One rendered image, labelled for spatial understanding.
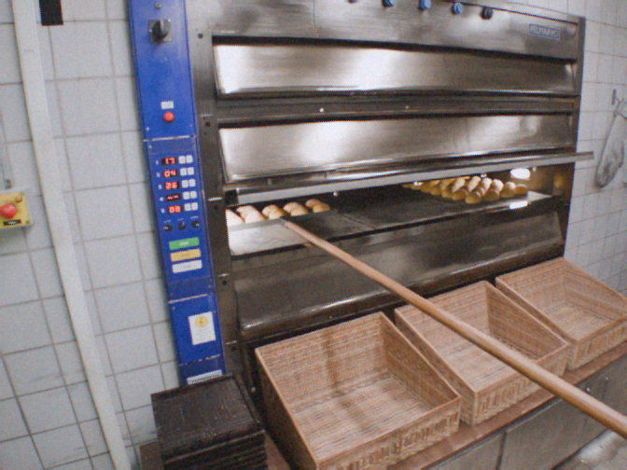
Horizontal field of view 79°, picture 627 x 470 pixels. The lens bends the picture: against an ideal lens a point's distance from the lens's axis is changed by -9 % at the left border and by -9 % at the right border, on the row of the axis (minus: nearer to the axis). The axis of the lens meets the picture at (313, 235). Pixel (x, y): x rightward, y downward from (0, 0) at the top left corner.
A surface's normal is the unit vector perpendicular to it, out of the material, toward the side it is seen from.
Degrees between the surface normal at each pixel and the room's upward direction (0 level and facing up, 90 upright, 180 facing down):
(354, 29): 90
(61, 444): 90
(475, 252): 70
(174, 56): 90
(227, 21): 90
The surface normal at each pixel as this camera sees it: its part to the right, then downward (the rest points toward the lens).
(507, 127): 0.39, -0.10
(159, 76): 0.43, 0.25
